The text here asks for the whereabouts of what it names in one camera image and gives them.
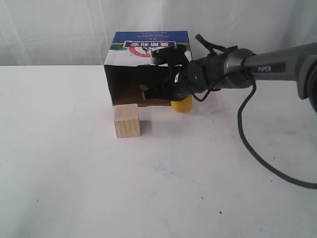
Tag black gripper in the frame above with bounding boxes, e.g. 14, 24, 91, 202
141, 66, 191, 101

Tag yellow ball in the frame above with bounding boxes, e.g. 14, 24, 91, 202
170, 96, 193, 113

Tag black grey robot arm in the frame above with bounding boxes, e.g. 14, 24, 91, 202
142, 43, 317, 109

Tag blue white milk carton box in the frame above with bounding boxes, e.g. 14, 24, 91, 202
104, 31, 192, 107

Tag wooden cube block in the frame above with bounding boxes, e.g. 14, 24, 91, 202
114, 104, 141, 138

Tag white backdrop curtain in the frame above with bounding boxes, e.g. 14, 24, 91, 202
0, 0, 317, 66

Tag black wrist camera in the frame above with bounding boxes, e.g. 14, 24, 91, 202
151, 44, 189, 65

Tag black cable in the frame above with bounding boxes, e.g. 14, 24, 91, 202
195, 34, 317, 189

